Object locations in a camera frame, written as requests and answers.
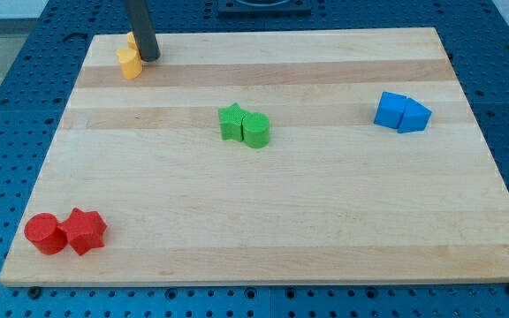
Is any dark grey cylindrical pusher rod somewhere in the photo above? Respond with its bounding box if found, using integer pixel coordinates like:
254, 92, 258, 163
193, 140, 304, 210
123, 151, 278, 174
123, 0, 161, 62

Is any yellow hexagon block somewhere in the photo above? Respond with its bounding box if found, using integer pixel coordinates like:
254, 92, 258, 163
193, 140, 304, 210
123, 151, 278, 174
126, 32, 139, 51

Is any yellow heart block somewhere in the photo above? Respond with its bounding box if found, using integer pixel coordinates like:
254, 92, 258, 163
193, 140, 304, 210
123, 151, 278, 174
116, 48, 142, 80

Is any green star block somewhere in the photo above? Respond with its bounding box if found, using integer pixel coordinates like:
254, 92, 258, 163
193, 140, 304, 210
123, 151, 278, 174
218, 103, 249, 142

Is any green cylinder block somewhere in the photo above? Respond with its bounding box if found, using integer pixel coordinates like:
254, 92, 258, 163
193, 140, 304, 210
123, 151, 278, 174
242, 112, 270, 148

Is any red star block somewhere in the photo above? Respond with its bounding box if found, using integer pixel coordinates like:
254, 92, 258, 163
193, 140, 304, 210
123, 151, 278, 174
58, 208, 107, 256

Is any light wooden board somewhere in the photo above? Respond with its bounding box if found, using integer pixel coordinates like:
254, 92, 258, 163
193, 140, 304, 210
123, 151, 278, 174
0, 27, 509, 287

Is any red cylinder block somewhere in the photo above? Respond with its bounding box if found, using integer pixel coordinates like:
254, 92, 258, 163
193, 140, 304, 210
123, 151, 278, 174
24, 213, 67, 255

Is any blue cube block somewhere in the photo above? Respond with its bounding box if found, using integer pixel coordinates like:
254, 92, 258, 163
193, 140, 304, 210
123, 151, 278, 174
374, 92, 407, 129

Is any blue triangular prism block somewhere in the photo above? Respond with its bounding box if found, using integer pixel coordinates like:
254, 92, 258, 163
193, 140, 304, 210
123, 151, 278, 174
397, 98, 432, 133

